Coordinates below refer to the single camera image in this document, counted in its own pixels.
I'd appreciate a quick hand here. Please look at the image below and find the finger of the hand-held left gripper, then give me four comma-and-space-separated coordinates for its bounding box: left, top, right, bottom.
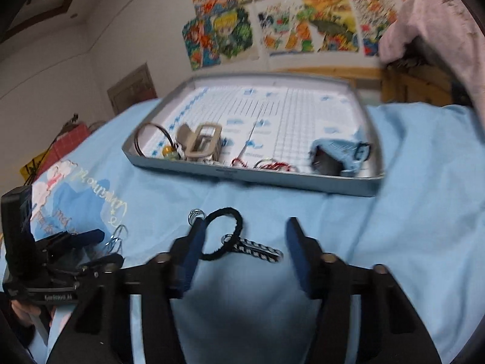
45, 229, 105, 251
74, 253, 125, 276

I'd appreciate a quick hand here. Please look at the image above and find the wooden bed frame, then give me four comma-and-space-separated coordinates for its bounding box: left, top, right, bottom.
276, 65, 468, 107

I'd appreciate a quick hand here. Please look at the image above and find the black and white hair clip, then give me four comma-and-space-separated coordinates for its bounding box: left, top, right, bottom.
221, 233, 285, 264

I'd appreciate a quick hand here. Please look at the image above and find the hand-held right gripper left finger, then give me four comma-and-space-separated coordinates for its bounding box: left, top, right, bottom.
47, 218, 208, 364

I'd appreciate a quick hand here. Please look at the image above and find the plain black hair tie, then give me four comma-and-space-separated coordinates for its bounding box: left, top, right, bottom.
198, 207, 244, 262

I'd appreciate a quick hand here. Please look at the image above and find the grey shallow tray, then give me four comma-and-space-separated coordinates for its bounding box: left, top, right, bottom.
122, 71, 386, 198

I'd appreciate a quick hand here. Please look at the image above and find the brown wall hatch door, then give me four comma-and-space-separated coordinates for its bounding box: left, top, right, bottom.
107, 63, 158, 117

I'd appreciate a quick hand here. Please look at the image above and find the light blue printed bed sheet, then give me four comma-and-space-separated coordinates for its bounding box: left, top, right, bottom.
0, 99, 485, 364

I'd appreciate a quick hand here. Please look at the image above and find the beige hair clip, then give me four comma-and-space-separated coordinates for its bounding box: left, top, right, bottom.
175, 122, 225, 160

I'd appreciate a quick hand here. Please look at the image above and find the red string bracelet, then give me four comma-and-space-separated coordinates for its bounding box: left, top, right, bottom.
230, 157, 301, 174

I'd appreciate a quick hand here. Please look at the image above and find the pink floral blanket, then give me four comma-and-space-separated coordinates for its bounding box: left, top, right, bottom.
378, 0, 485, 119

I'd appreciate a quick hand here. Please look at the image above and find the cluster of wall drawings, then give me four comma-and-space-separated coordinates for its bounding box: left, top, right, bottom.
181, 0, 409, 72

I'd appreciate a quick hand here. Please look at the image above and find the black hair tie with bead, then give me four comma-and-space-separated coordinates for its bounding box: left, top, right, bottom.
134, 122, 179, 159

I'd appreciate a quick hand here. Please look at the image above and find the black thin stand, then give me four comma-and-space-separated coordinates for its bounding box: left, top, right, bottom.
28, 113, 107, 183

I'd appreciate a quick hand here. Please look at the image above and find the light blue wristwatch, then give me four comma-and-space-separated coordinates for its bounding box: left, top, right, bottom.
308, 137, 374, 179

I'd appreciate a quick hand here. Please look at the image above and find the red plaid cloth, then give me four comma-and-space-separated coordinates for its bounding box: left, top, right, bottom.
52, 122, 91, 160

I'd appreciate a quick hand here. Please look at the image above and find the yellow bag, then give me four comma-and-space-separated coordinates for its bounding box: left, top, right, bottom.
20, 151, 58, 183

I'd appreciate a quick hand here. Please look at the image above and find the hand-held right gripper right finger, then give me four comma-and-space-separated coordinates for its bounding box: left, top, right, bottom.
285, 217, 443, 364

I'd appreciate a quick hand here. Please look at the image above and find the person's left hand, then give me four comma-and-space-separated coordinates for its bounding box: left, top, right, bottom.
11, 299, 43, 327

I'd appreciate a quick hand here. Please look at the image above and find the silver ring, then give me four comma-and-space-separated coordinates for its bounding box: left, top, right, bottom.
187, 208, 207, 227

